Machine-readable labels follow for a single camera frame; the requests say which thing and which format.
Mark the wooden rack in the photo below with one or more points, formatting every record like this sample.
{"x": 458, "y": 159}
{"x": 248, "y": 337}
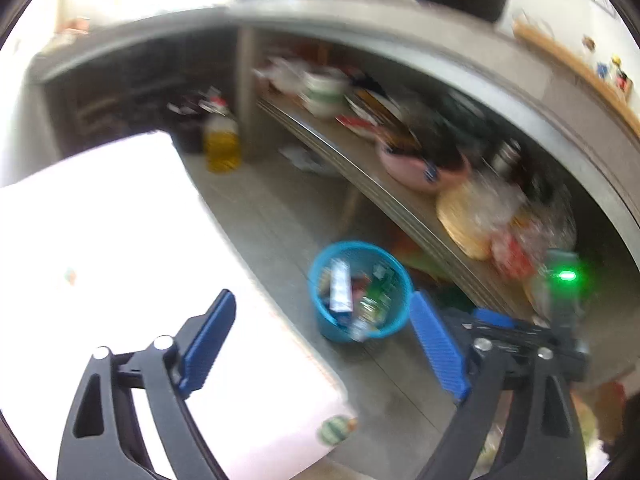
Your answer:
{"x": 575, "y": 57}

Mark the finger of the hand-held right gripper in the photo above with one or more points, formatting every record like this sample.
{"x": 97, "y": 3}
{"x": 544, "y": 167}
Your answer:
{"x": 515, "y": 335}

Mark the blue mesh wastebasket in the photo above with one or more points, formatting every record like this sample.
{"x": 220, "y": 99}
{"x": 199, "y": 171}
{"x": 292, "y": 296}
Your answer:
{"x": 327, "y": 327}

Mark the metal lower shelf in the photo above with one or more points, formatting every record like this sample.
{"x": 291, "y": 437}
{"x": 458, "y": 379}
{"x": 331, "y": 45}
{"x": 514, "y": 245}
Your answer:
{"x": 350, "y": 155}

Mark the yellow cooking oil bottle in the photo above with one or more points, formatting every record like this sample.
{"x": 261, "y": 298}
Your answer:
{"x": 221, "y": 145}

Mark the white plastic bag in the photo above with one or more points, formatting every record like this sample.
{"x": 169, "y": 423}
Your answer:
{"x": 280, "y": 75}

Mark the blue toothpaste box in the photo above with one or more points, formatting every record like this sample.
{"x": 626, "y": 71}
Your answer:
{"x": 341, "y": 285}

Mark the grey concrete kitchen counter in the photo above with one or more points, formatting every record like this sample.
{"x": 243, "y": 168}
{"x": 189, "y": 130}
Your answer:
{"x": 400, "y": 25}

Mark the yellow round tray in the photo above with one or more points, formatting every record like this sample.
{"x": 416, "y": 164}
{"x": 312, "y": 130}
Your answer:
{"x": 462, "y": 225}

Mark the stack of white bowls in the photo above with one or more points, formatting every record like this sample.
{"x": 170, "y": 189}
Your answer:
{"x": 325, "y": 92}

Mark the pink basin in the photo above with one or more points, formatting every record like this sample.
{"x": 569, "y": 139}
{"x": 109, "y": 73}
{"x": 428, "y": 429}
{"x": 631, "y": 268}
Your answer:
{"x": 410, "y": 175}

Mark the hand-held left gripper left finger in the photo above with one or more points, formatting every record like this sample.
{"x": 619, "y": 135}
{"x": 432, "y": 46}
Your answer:
{"x": 207, "y": 345}

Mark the black bucket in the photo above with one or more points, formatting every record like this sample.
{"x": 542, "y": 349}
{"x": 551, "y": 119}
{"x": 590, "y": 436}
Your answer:
{"x": 187, "y": 130}

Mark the stack of plates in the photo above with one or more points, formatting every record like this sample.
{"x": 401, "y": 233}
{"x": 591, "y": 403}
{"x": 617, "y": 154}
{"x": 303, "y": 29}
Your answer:
{"x": 375, "y": 110}

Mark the green plastic bottle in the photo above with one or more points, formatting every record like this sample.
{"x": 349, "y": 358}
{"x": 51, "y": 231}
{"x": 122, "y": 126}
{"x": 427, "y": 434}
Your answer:
{"x": 375, "y": 305}

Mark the red packet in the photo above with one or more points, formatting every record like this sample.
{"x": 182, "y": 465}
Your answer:
{"x": 512, "y": 257}

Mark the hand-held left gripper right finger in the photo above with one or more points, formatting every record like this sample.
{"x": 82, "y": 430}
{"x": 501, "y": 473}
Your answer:
{"x": 437, "y": 345}

